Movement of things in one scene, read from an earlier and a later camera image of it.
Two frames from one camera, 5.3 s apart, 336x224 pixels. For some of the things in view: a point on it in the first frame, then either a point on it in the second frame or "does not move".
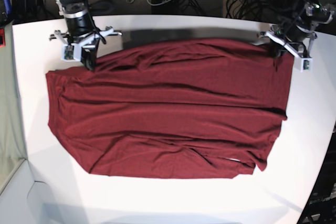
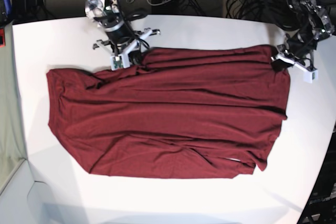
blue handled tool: x=8 y=4 does not move
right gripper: x=275 y=37 -> x=280 y=62
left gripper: x=88 y=42 -> x=135 y=55
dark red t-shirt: x=182 y=108 does not move
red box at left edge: x=2 y=33 does not move
